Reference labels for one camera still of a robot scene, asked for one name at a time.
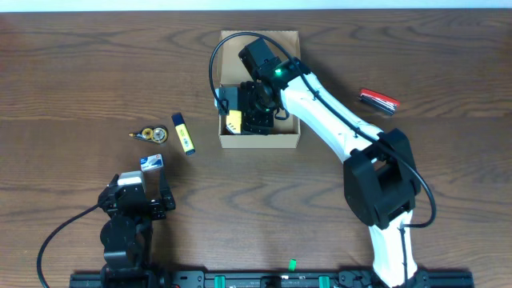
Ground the yellow sticky note pad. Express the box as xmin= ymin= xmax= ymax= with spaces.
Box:
xmin=226 ymin=110 xmax=242 ymax=134

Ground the correction tape dispenser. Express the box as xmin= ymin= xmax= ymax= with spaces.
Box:
xmin=129 ymin=126 xmax=168 ymax=144

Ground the red black stapler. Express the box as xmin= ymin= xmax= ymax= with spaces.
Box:
xmin=358 ymin=89 xmax=400 ymax=115

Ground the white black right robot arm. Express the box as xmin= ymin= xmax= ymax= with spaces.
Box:
xmin=214 ymin=59 xmax=422 ymax=287

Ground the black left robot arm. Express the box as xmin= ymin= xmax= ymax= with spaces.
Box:
xmin=98 ymin=170 xmax=176 ymax=274

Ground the blue white staples box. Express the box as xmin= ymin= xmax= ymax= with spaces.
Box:
xmin=139 ymin=154 xmax=164 ymax=172

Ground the yellow highlighter blue cap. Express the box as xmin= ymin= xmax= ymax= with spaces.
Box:
xmin=171 ymin=113 xmax=195 ymax=155

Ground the brown cardboard box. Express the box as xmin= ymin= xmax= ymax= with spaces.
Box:
xmin=216 ymin=30 xmax=301 ymax=149

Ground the small green clip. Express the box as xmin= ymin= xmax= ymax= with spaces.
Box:
xmin=288 ymin=258 xmax=297 ymax=272

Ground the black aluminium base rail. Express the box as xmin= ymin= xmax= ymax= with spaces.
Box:
xmin=69 ymin=268 xmax=475 ymax=288

